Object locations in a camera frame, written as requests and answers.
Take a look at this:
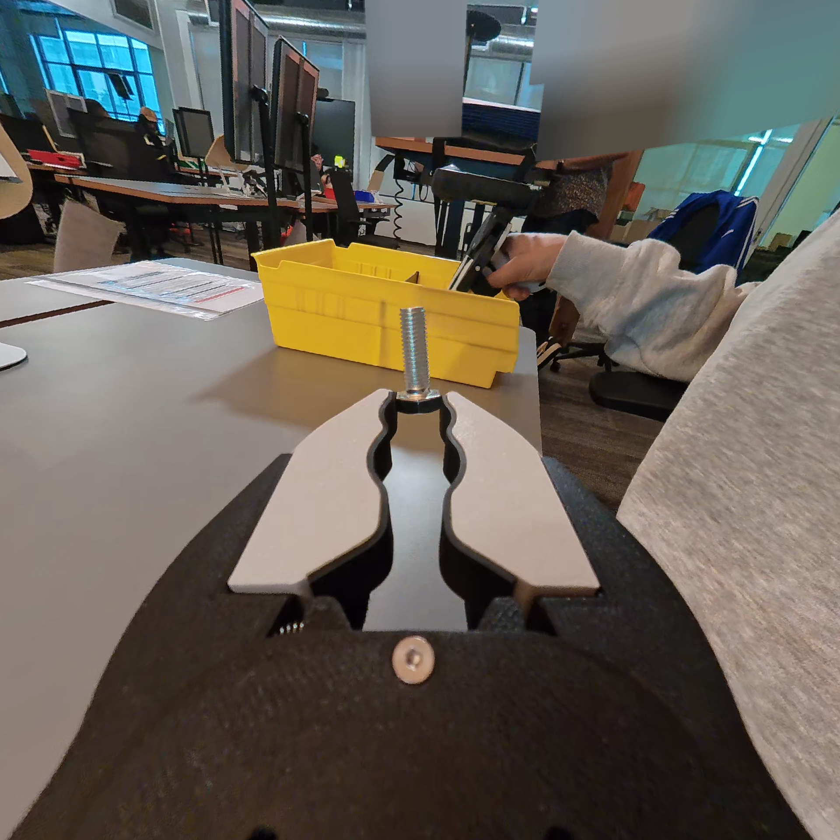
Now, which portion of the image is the black computer monitor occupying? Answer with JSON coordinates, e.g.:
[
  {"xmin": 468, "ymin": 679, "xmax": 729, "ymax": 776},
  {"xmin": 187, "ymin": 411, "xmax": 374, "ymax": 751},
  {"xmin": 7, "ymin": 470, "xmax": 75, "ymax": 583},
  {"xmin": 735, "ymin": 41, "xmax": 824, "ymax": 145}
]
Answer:
[{"xmin": 314, "ymin": 98, "xmax": 357, "ymax": 166}]

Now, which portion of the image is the person's right hand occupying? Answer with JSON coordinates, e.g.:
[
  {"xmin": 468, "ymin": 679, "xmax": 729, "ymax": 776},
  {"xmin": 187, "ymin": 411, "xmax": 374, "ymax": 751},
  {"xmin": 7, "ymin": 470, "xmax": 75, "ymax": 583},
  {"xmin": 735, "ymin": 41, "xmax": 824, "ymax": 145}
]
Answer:
[{"xmin": 489, "ymin": 231, "xmax": 569, "ymax": 303}]

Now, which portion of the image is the black office chair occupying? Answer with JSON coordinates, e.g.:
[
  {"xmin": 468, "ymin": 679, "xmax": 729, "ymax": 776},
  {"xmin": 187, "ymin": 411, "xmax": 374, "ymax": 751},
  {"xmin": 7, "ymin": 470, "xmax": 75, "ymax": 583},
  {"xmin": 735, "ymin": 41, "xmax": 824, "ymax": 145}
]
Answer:
[{"xmin": 327, "ymin": 167, "xmax": 399, "ymax": 249}]

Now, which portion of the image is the large monitor on arm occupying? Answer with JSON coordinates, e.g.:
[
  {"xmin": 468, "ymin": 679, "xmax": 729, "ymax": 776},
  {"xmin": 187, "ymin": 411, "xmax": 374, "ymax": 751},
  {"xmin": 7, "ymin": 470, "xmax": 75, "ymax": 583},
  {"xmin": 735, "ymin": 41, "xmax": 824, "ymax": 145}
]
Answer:
[
  {"xmin": 270, "ymin": 37, "xmax": 321, "ymax": 176},
  {"xmin": 218, "ymin": 0, "xmax": 270, "ymax": 166}
]

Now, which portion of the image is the small black monitor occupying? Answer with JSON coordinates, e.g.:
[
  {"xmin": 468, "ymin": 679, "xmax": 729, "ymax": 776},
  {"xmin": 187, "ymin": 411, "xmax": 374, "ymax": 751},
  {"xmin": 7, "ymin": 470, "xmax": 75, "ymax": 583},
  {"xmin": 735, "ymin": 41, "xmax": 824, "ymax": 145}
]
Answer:
[{"xmin": 172, "ymin": 106, "xmax": 216, "ymax": 160}]

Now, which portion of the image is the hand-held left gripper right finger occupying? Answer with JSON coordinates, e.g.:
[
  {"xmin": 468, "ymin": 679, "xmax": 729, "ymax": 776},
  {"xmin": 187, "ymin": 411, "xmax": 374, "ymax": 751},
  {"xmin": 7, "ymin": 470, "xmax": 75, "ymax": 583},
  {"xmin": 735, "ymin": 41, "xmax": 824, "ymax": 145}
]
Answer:
[{"xmin": 441, "ymin": 391, "xmax": 602, "ymax": 599}]

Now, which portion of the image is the person's right forearm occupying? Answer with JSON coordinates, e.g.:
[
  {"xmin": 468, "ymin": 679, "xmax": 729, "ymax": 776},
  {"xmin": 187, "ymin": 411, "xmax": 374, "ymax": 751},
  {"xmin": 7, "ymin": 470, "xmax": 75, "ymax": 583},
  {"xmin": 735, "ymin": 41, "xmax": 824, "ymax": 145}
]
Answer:
[{"xmin": 546, "ymin": 231, "xmax": 756, "ymax": 383}]

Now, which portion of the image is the person's grey sweatshirt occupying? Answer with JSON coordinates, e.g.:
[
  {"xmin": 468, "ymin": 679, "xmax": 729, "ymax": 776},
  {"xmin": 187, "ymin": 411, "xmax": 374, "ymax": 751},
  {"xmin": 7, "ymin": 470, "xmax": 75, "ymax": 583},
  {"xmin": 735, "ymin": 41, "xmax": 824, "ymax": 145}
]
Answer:
[{"xmin": 616, "ymin": 210, "xmax": 840, "ymax": 840}]

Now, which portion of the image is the yellow plastic bin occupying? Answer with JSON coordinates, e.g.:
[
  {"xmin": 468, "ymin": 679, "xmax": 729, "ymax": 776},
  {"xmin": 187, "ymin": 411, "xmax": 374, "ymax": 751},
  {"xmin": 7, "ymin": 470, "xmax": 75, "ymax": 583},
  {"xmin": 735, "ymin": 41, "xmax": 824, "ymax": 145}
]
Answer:
[{"xmin": 251, "ymin": 239, "xmax": 521, "ymax": 390}]

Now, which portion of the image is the laminated paper sheet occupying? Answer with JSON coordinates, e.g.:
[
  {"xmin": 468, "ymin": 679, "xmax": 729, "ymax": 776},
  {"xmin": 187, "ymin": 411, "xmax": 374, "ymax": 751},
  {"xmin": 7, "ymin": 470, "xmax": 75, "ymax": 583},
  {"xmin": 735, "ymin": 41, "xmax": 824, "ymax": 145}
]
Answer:
[{"xmin": 26, "ymin": 259, "xmax": 265, "ymax": 322}]

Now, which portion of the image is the black chair armrest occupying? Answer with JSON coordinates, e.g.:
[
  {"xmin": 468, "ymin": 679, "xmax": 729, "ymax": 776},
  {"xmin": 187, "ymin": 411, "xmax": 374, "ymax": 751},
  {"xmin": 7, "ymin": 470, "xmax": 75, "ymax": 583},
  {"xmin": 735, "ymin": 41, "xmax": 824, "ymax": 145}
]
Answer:
[{"xmin": 430, "ymin": 166, "xmax": 534, "ymax": 217}]

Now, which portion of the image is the long wood-edged office desk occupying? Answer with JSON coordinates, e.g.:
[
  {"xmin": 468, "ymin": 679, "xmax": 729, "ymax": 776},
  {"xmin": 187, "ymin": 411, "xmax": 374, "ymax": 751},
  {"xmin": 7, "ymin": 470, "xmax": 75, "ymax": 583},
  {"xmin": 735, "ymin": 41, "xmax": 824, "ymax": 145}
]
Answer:
[{"xmin": 54, "ymin": 172, "xmax": 342, "ymax": 263}]

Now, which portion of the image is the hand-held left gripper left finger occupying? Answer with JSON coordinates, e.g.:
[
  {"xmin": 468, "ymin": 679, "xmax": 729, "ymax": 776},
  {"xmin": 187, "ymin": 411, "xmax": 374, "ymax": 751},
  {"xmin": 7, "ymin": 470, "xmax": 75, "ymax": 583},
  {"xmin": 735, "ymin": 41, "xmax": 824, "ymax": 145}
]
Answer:
[{"xmin": 227, "ymin": 387, "xmax": 396, "ymax": 598}]

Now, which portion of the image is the silver hex bolt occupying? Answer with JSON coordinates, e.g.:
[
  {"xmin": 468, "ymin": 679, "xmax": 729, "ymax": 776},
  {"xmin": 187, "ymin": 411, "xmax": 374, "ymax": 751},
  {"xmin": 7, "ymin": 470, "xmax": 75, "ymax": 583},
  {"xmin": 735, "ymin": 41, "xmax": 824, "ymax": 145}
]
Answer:
[{"xmin": 395, "ymin": 306, "xmax": 432, "ymax": 416}]

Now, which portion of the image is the blue jacket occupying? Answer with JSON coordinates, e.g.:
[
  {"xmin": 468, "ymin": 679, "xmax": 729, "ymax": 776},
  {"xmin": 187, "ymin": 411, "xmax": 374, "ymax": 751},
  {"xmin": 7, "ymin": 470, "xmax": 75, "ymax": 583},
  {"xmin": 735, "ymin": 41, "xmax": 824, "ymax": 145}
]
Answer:
[{"xmin": 646, "ymin": 190, "xmax": 760, "ymax": 274}]

